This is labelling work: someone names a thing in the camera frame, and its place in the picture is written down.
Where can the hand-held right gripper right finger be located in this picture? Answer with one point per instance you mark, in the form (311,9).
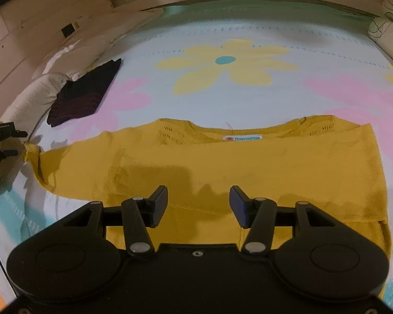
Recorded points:
(237,206)

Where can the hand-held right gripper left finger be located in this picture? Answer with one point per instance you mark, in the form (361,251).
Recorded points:
(160,206)

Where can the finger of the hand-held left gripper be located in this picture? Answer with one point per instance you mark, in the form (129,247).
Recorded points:
(8,153)
(19,133)

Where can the yellow knit sweater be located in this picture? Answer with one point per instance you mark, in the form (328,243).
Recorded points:
(249,170)

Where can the folded dark striped clothes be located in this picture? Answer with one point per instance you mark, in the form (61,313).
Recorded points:
(85,91)

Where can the white pillow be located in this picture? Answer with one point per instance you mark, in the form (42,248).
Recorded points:
(95,29)
(29,98)

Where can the floral bedsheet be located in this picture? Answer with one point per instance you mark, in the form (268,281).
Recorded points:
(249,101)

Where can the wall socket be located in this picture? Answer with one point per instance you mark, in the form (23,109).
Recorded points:
(68,30)

